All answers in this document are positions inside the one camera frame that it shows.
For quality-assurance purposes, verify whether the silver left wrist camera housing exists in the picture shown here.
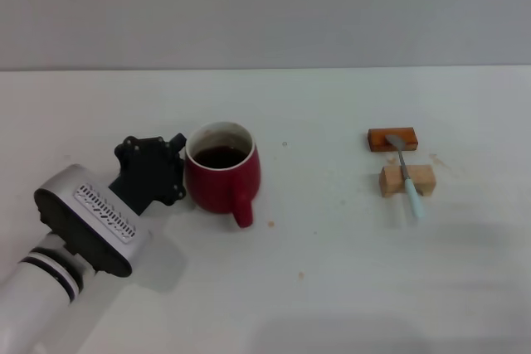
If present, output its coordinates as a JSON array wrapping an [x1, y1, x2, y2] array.
[[34, 163, 153, 279]]

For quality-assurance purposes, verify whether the blue handled metal spoon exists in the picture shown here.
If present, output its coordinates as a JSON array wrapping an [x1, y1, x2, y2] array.
[[384, 133, 427, 221]]

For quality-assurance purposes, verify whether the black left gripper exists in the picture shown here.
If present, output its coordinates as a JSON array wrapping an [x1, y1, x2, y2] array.
[[108, 133, 188, 216]]

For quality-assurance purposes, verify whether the light wooden arch block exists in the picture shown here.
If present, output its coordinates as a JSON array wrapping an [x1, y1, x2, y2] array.
[[378, 163, 437, 198]]

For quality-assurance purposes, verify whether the red ceramic cup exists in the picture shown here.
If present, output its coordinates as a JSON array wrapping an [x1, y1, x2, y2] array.
[[183, 120, 262, 230]]

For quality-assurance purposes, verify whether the dark brown wooden block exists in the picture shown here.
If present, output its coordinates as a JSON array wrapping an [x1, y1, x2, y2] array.
[[367, 127, 418, 153]]

